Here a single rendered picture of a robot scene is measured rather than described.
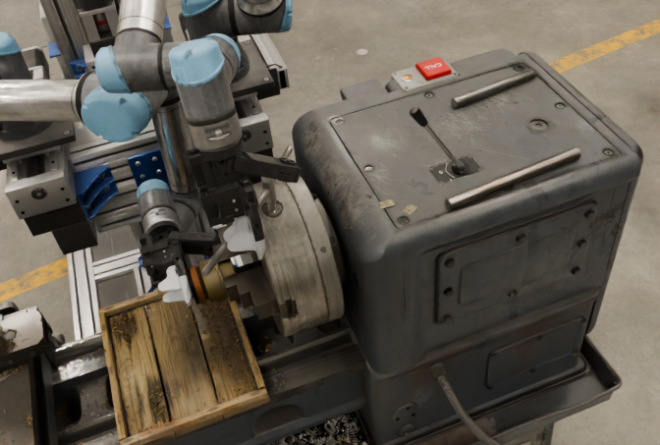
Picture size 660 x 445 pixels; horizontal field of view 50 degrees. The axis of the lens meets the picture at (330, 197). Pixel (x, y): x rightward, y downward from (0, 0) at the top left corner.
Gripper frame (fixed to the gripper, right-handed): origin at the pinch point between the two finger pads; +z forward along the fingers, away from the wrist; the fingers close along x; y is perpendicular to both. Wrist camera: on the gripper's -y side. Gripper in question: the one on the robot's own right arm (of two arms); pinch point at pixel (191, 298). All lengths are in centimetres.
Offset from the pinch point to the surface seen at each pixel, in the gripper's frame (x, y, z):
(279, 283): 7.7, -16.4, 9.9
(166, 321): -19.7, 7.6, -12.9
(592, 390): -55, -86, 22
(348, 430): -50, -25, 11
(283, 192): 15.3, -22.7, -5.1
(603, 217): 2, -82, 15
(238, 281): 2.3, -9.7, 1.6
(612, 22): -109, -255, -194
